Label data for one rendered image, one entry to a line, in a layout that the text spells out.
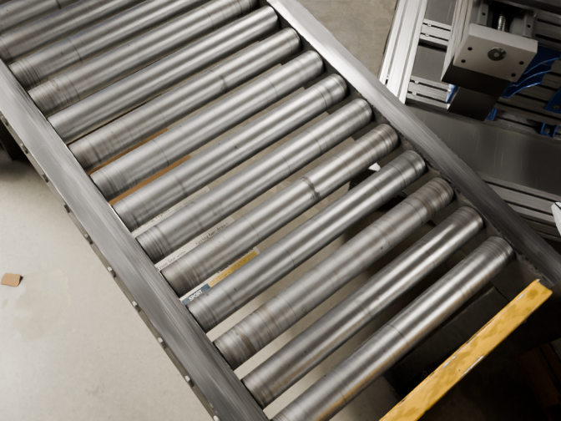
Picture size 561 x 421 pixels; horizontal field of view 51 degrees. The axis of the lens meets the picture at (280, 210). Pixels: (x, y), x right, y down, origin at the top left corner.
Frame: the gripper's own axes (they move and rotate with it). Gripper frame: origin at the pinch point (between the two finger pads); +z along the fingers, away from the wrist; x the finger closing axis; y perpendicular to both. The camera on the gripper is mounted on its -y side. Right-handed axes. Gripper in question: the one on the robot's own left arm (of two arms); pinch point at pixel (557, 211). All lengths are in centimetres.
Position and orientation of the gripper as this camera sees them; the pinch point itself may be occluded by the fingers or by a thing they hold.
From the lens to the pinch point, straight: 107.3
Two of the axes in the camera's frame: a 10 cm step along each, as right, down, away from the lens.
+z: -6.2, -7.2, 3.1
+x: -7.8, 5.3, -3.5
